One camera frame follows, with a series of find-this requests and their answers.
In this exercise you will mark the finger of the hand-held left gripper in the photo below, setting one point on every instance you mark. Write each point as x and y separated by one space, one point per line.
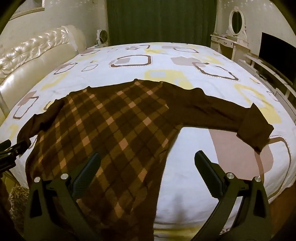
20 148
5 144

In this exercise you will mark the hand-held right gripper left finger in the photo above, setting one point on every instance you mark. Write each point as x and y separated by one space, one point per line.
85 176

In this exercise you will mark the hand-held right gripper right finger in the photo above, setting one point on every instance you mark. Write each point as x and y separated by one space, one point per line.
208 176

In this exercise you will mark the brown plaid sweater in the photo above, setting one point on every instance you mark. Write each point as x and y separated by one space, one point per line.
115 120

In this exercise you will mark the white printed bed sheet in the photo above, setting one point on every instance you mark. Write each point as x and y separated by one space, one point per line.
196 139

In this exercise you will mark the brown patterned bed cloth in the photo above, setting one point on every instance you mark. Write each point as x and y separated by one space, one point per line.
18 204

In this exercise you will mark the cream tufted leather headboard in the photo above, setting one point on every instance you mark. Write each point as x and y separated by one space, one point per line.
34 60

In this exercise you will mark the white dressing table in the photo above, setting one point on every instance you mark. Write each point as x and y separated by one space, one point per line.
227 44

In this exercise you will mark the small white desk fan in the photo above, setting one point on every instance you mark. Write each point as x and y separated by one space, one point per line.
103 37

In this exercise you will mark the black flat television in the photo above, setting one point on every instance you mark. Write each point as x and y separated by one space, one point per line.
277 53

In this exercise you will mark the oval white framed mirror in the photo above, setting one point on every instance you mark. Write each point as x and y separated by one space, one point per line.
236 19

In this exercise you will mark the dark green curtain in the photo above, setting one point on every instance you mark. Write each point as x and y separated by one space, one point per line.
161 20

